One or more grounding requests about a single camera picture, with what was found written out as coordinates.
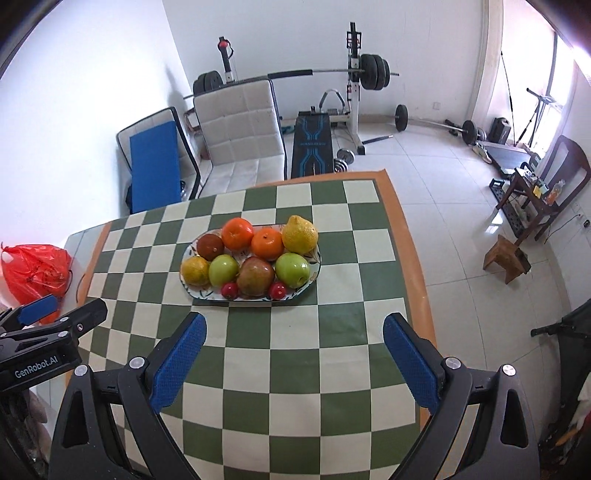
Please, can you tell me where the large yellow pear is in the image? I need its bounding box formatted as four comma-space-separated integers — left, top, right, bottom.
180, 256, 209, 287

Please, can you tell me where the orange tangerine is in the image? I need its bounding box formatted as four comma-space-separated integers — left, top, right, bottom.
250, 227, 284, 262
221, 217, 254, 252

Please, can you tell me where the small red cherry tomato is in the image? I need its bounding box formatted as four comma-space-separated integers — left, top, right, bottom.
269, 281, 287, 301

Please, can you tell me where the small green apple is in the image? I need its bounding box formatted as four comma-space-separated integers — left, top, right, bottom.
274, 252, 311, 290

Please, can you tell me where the small yellow lemon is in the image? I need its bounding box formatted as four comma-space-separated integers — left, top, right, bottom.
281, 215, 318, 255

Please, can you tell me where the red plastic bag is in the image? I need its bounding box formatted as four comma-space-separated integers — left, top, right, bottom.
1, 244, 71, 305

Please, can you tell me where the dark red round fruit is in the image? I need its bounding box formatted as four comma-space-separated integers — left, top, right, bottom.
197, 233, 225, 262

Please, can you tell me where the large green apple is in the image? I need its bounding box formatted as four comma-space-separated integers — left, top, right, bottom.
208, 254, 239, 288

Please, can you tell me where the green checkered tablecloth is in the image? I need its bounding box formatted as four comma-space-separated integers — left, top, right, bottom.
66, 171, 433, 479

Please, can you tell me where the small wooden stool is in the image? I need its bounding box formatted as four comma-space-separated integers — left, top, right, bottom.
483, 234, 531, 284

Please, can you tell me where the floral oval ceramic plate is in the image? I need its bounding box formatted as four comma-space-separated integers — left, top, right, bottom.
179, 224, 322, 302

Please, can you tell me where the brown russet apple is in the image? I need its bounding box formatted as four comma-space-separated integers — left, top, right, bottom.
236, 256, 276, 297

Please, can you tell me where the orange tangerine on plate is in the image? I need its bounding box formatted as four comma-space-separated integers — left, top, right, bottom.
250, 227, 284, 262

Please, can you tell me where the dark wooden side table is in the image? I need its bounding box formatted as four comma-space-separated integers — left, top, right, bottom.
489, 169, 559, 245

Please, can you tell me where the white padded chair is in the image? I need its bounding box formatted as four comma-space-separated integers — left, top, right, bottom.
193, 77, 287, 197

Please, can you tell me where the dark wooden chair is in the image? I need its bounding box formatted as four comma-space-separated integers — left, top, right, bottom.
534, 135, 590, 240

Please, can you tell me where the black blue exercise bench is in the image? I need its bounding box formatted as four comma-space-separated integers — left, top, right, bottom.
291, 111, 335, 178

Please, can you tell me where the floor barbell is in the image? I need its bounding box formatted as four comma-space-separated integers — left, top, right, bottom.
394, 104, 479, 145

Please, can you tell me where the barbell weight rack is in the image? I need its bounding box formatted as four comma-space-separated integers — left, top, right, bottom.
184, 22, 399, 155

